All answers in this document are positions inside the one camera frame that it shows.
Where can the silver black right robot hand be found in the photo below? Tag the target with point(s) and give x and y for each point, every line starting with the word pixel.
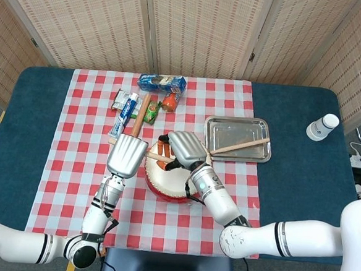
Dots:
pixel 185 148

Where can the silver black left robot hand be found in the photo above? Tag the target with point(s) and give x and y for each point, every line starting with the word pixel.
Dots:
pixel 126 156

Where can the light wooden drumstick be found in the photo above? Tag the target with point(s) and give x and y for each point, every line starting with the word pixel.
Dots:
pixel 241 145
pixel 154 156

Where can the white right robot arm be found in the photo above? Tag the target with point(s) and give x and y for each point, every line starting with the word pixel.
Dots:
pixel 216 197

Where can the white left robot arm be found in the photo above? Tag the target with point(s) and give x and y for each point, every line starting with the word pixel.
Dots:
pixel 97 216

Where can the red drum with white skin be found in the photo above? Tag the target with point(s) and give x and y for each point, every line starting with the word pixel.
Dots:
pixel 171 181

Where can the white blue toothpaste tube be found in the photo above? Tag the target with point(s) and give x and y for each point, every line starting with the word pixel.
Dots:
pixel 123 116

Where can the wooden rolling pin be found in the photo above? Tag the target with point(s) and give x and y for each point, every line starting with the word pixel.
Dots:
pixel 139 117

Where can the stainless steel tray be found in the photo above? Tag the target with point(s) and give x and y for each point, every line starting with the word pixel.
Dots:
pixel 230 129

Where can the orange snack packet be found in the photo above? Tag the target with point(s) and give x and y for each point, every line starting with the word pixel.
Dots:
pixel 170 102

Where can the green snack packet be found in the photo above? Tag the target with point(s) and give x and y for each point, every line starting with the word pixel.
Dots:
pixel 151 112

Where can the red white checkered tablecloth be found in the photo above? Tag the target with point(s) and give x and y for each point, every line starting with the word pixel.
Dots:
pixel 73 165

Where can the silver brown foil packet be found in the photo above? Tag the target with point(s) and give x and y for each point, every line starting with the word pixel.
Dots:
pixel 119 99

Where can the blue cookie package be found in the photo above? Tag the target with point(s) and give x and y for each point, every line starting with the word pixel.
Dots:
pixel 161 83

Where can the black metal screen hinge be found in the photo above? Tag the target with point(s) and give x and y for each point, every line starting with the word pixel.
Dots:
pixel 252 57
pixel 34 42

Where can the dark blue chair seat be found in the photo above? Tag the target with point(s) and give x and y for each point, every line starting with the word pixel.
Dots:
pixel 168 268

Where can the woven bamboo folding screen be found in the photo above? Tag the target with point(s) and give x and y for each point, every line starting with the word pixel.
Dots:
pixel 200 28

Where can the white plastic bottle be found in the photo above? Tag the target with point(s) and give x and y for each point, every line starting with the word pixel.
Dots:
pixel 320 128

